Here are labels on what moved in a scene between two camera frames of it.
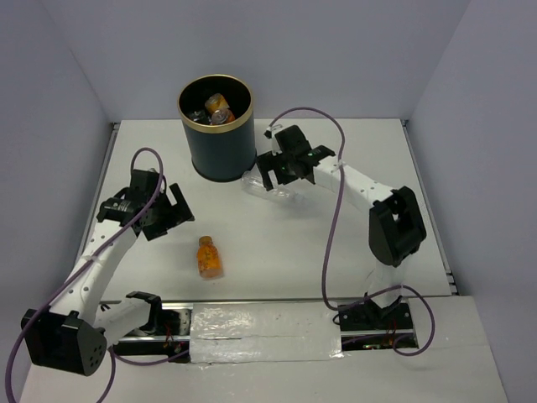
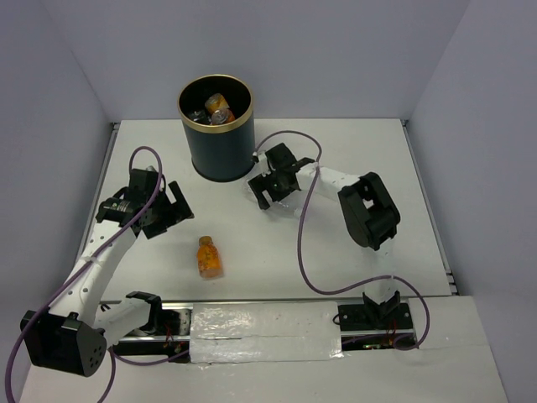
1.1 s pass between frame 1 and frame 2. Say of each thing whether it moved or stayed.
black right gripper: moved
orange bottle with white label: stayed
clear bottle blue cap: stayed
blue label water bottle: stayed
